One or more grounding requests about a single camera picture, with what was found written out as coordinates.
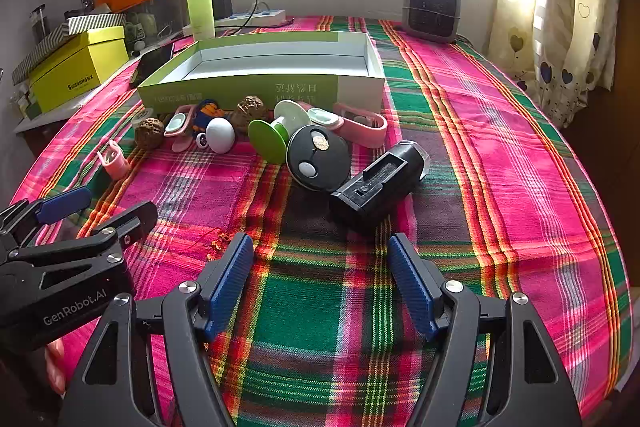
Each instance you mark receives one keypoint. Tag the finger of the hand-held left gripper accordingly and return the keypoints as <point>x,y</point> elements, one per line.
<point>135,222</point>
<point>65,203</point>

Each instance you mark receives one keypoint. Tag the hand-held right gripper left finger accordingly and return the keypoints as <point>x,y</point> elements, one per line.
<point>230,282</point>

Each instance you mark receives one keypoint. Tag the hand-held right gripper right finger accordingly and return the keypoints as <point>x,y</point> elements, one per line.
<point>410,287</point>

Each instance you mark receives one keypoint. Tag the small pink forked clip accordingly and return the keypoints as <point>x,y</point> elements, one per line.
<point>116,166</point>

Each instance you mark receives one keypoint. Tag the brown walnut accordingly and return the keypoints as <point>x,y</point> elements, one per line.
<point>250,108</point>
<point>150,133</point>

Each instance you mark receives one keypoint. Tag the black cylindrical holder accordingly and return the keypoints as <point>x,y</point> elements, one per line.
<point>372,187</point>

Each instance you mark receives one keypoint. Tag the white suction cup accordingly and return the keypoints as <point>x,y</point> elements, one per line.
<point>220,134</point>

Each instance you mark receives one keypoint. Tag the green and white round stand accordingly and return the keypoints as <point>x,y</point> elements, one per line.
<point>268,139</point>

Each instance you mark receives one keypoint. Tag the black round device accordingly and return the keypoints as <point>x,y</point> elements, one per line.
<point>317,157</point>

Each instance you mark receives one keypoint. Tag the plain pink clip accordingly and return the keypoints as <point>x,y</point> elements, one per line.
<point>377,129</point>

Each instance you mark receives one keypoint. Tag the green and white cardboard box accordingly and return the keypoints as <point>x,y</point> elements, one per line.
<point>240,94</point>

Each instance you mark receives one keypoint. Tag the white side table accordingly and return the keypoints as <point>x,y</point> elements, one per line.
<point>40,122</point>

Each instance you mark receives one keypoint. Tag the yellow cardboard box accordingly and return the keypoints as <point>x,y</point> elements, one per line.
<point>75,72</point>

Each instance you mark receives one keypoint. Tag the pink plaid cloth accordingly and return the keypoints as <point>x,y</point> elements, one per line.
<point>500,157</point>

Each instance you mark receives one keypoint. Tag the black smartphone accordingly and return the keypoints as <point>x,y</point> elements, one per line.
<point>150,64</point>

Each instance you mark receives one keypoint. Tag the striped cardboard box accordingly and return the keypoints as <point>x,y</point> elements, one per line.
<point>60,42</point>

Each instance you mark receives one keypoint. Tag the dark glass jar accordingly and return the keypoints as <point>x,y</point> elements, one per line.
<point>40,24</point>

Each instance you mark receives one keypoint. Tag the clear glass tank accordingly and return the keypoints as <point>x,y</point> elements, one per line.
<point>155,17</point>

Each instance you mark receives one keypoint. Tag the green plastic bottle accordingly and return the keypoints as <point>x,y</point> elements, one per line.
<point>201,12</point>

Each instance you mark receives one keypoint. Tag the black charger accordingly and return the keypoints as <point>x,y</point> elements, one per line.
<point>222,6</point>

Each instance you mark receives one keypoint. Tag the white power strip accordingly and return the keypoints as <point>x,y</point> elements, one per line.
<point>250,18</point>

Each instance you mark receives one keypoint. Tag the white plug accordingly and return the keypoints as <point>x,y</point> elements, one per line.
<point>261,10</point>

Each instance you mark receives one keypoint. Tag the grey space heater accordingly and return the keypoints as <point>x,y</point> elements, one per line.
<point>431,9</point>

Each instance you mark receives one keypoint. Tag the heart print curtain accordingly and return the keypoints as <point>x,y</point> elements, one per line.
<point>565,32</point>

